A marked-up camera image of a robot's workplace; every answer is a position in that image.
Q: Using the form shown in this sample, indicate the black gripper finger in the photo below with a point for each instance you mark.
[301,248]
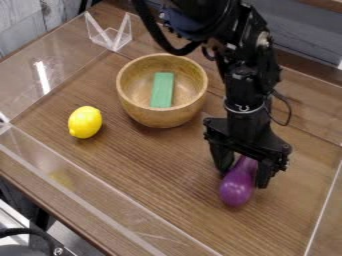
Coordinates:
[222,156]
[265,173]

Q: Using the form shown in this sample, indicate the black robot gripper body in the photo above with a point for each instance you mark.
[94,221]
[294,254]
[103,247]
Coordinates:
[246,132]

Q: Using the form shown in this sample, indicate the purple toy eggplant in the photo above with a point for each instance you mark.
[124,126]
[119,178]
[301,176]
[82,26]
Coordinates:
[238,183]

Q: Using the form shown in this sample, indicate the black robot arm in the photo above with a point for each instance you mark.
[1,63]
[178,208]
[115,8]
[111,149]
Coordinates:
[230,32]

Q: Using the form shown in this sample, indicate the brown wooden bowl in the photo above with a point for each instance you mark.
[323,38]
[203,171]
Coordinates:
[134,87]

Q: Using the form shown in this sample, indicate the green rectangular block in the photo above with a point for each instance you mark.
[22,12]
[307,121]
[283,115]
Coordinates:
[162,90]

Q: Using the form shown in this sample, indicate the yellow toy lemon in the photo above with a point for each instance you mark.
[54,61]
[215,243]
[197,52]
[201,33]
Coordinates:
[84,122]

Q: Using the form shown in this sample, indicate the clear acrylic tray enclosure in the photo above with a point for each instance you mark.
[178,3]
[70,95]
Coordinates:
[136,188]

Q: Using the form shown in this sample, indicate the black metal bracket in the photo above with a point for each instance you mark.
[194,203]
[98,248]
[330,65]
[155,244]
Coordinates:
[38,243]

